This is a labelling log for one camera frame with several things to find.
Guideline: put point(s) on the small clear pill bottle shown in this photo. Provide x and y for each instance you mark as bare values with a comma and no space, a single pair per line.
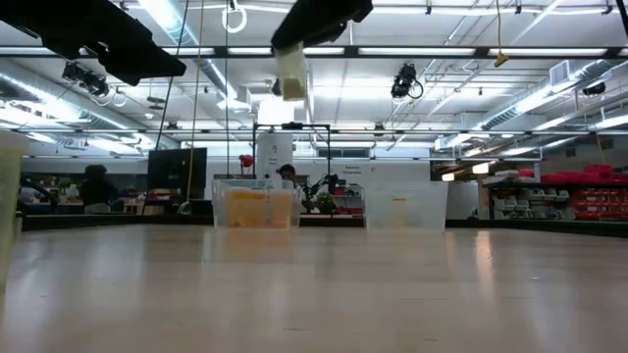
293,73
10,206

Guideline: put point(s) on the white pillar sign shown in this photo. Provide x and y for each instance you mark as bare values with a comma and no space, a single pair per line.
275,152

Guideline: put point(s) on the black ceiling camera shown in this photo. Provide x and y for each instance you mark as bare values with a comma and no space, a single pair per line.
86,81
403,81

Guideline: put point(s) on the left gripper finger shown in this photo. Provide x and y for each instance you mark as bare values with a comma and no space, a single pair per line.
142,66

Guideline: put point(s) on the small green background plant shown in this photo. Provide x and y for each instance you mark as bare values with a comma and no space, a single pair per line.
325,203

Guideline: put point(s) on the clear plastic bin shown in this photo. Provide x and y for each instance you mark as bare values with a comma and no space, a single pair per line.
427,206
218,211

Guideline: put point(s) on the black monitor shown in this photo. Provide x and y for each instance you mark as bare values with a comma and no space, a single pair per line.
176,171

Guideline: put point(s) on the small black background robot arm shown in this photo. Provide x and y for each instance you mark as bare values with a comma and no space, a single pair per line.
329,182

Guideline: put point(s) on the red lamp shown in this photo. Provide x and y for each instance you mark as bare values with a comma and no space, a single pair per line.
246,161

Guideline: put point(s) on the black aluminium table frame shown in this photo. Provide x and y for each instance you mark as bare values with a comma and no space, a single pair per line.
122,221

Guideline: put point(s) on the shelf with red bins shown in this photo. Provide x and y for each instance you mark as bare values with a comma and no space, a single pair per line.
598,177

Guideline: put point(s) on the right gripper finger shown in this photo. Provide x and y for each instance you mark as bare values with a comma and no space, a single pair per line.
331,36
319,19

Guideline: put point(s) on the person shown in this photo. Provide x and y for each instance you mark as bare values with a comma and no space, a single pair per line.
287,172
97,188

